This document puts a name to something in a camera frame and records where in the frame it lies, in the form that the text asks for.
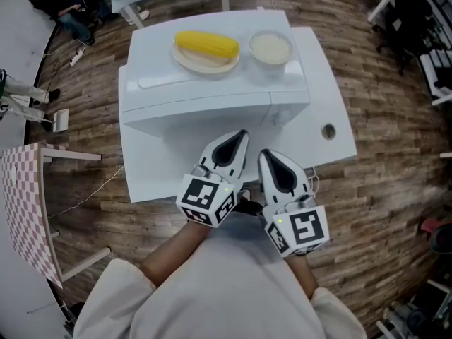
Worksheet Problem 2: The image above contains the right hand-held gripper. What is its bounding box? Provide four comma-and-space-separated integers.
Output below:
256, 148, 331, 259

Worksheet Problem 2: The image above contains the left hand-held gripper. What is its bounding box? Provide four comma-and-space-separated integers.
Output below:
175, 129, 250, 230

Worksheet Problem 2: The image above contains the white microwave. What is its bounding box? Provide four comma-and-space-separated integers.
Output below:
118, 9, 311, 143

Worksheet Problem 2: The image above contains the person's left forearm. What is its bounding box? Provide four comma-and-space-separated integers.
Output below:
140, 220, 213, 289

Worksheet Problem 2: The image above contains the person's right forearm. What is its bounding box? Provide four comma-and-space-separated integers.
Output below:
284, 254, 319, 299

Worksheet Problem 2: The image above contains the person's black trouser leg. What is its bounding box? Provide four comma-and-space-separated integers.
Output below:
234, 198, 264, 217

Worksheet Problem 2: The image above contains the round beige plate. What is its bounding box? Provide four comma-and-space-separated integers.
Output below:
172, 42, 240, 76

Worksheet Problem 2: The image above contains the person's white shirt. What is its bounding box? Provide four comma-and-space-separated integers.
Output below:
72, 212, 368, 339

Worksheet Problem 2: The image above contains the yellow corn cob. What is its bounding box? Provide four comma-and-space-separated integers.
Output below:
174, 30, 240, 59

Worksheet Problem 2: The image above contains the white bowl of rice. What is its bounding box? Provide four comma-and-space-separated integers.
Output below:
249, 29, 294, 66

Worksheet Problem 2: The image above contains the white dustpan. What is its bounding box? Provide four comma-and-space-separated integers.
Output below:
52, 108, 71, 133

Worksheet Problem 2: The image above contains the white power strip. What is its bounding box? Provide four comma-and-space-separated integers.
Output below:
69, 46, 86, 66

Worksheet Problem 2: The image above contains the white desk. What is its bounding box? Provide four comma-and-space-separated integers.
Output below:
418, 49, 452, 107

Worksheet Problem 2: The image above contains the black office chair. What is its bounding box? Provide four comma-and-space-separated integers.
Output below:
376, 0, 435, 76

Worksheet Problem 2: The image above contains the pink checkered table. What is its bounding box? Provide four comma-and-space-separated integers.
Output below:
0, 143, 112, 290

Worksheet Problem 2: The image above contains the white table with cable hole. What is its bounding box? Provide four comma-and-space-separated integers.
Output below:
118, 26, 357, 203

